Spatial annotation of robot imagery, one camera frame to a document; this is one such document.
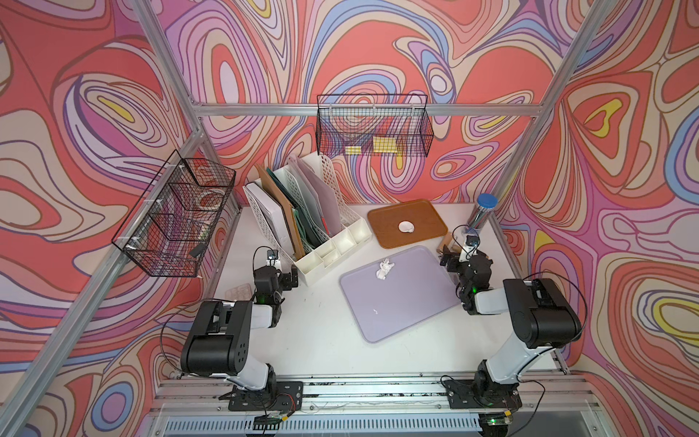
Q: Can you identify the wooden dough roller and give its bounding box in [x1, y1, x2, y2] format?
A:
[436, 232, 459, 255]

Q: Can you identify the purple cutting board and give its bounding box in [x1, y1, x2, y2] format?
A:
[339, 245, 461, 343]

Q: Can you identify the dough scrap strip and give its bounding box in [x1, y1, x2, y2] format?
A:
[376, 258, 394, 280]

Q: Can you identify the white dough piece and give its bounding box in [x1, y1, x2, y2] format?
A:
[398, 220, 415, 234]

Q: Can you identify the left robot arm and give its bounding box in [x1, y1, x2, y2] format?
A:
[180, 265, 299, 395]

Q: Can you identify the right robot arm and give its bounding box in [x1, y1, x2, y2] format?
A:
[440, 246, 584, 391]

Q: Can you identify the white calculator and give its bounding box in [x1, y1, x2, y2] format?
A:
[224, 283, 253, 302]

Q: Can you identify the white thick cutting board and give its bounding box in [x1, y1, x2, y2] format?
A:
[244, 182, 295, 255]

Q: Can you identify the dark green cutting board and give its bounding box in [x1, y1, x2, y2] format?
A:
[266, 169, 329, 249]

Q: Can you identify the brown wooden board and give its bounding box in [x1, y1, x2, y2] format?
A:
[255, 162, 306, 260]

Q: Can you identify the blue lid clear canister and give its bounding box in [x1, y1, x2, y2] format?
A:
[467, 193, 499, 229]

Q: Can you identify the white board rack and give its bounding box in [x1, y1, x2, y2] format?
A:
[243, 154, 372, 286]

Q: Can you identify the brown wooden tray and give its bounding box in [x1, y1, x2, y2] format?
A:
[367, 200, 448, 249]

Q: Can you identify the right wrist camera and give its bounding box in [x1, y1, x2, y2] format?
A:
[460, 231, 481, 261]

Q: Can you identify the black wire basket left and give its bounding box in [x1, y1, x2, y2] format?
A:
[111, 151, 236, 278]

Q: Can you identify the black wire basket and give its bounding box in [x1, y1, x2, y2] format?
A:
[111, 151, 236, 278]
[316, 92, 434, 158]

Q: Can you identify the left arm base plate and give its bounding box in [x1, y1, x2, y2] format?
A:
[220, 381, 304, 413]

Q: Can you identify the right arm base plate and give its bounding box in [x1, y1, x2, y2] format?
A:
[440, 375, 522, 411]

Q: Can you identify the black wire basket back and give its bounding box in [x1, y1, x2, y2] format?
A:
[316, 92, 434, 158]

